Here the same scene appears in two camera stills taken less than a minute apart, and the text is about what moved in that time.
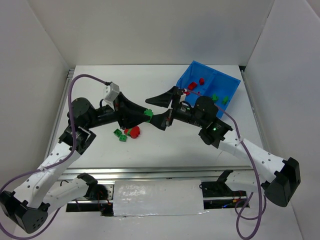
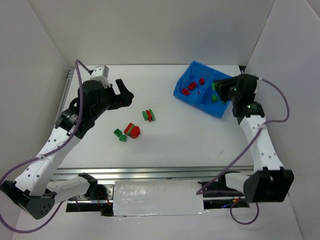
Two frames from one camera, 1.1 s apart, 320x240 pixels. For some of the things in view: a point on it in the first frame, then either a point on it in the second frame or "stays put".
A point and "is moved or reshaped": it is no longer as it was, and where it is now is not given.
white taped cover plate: x=181 y=197 stays put
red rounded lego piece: x=134 y=132 stays put
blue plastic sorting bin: x=200 y=80 stays put
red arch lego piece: x=192 y=85 is moved or reshaped
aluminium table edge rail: x=156 y=174 stays put
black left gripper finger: x=130 y=105 -> x=126 y=96
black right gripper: x=173 y=107 -> x=225 y=89
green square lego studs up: x=123 y=137 stays put
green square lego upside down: x=117 y=132 stays put
